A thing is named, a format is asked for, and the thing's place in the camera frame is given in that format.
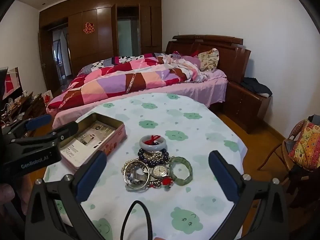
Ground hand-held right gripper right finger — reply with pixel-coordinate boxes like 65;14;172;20
208;151;295;240

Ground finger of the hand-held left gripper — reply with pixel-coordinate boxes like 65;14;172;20
6;121;79;150
4;114;52;137

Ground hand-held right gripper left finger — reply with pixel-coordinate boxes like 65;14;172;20
25;151;108;240

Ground green jade bracelet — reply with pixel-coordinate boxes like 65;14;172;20
171;156;194;183

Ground brown bead bracelet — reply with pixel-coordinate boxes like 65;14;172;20
124;166;140;187

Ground pink tin box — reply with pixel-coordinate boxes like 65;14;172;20
60;112;127;170

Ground silver bangles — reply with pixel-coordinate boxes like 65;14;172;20
122;161;151;193

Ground white jade bangle red string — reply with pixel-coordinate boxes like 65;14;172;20
139;134;167;153

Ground dark bead bracelet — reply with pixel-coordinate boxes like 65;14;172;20
137;148;171;167

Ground silver wristwatch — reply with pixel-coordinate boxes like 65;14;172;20
130;164;175;181

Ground person's left hand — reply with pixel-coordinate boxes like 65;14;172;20
0;182;16;215

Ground cluttered wooden dresser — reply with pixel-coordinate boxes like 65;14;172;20
0;91;47;130

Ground red and white bag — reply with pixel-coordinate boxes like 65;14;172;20
42;90;54;108

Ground printed paper leaflet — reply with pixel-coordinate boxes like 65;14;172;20
61;120;117;157

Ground red box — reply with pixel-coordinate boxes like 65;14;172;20
3;67;22;100

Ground red charm ornament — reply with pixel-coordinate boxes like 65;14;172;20
147;176;175;188

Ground white green-cloud tablecloth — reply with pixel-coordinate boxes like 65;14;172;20
44;92;248;240

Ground wooden chair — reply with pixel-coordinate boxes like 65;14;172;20
257;119;320;180

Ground pink patchwork quilt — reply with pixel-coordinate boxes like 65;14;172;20
46;52;208;110

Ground wooden nightstand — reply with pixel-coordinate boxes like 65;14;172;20
223;81;272;135

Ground colourful patterned cushion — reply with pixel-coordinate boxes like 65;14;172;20
288;119;320;172

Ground brown wooden wardrobe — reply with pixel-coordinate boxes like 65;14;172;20
39;0;163;92

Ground dark clothes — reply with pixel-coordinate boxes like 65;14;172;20
240;77;273;97

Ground red paper decoration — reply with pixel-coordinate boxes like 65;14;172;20
83;22;96;34

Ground floral pillow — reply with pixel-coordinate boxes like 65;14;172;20
197;48;220;72

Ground wooden bed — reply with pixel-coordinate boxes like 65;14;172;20
46;34;252;130

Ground black cable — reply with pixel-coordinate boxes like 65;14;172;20
119;200;153;240

